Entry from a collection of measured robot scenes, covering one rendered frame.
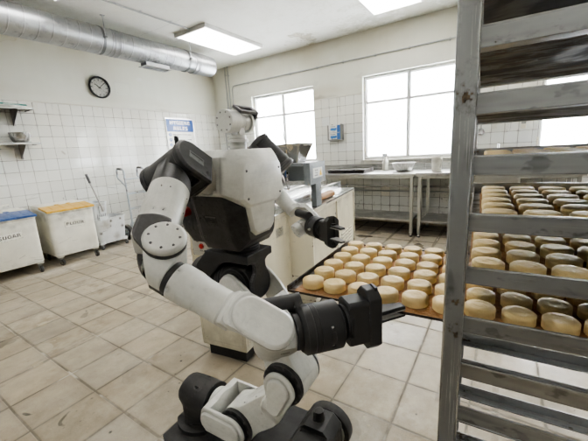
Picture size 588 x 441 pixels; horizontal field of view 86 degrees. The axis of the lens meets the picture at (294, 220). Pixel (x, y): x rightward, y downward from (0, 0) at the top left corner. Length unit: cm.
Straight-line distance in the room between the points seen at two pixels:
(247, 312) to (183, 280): 13
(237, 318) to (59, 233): 450
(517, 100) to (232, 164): 63
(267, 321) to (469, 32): 51
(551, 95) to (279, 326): 51
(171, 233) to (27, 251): 428
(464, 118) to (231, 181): 58
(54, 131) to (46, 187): 79
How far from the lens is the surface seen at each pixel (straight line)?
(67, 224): 496
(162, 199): 72
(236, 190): 88
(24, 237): 483
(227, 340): 214
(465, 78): 54
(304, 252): 240
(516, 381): 69
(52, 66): 584
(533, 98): 57
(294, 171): 239
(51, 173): 558
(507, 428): 75
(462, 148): 53
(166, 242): 61
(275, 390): 111
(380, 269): 81
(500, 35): 58
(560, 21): 59
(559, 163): 57
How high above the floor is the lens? 127
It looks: 12 degrees down
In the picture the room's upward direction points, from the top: 3 degrees counter-clockwise
